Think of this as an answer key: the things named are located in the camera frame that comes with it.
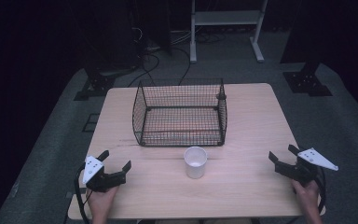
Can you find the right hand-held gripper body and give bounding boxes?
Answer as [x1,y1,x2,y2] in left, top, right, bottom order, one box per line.
[274,147,339,188]

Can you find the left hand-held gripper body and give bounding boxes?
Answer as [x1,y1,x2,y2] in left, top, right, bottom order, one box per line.
[82,155,128,193]

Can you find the white cup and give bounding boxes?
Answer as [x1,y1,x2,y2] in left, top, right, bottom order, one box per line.
[183,146,208,180]

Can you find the black wire mesh basket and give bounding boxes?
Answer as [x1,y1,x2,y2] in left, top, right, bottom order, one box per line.
[131,77,228,147]

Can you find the person's left hand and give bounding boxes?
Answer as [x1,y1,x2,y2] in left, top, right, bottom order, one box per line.
[86,185,120,223]

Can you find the person's right hand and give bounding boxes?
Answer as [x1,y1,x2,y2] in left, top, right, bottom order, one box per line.
[291,178,321,218]

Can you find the white metal stand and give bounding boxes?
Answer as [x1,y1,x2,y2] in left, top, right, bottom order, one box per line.
[189,0,269,64]

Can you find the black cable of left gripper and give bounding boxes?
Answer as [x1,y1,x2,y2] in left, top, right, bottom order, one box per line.
[73,165,91,224]

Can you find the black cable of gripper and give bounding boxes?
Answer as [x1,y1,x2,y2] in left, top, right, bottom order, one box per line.
[73,165,91,224]
[314,166,327,215]

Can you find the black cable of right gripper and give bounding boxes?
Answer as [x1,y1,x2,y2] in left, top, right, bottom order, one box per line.
[314,166,327,215]

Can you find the black stand base plate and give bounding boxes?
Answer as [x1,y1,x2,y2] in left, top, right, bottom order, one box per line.
[282,62,334,97]
[73,66,117,102]

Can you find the black floor cables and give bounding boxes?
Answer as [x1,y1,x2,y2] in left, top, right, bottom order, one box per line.
[127,26,227,88]

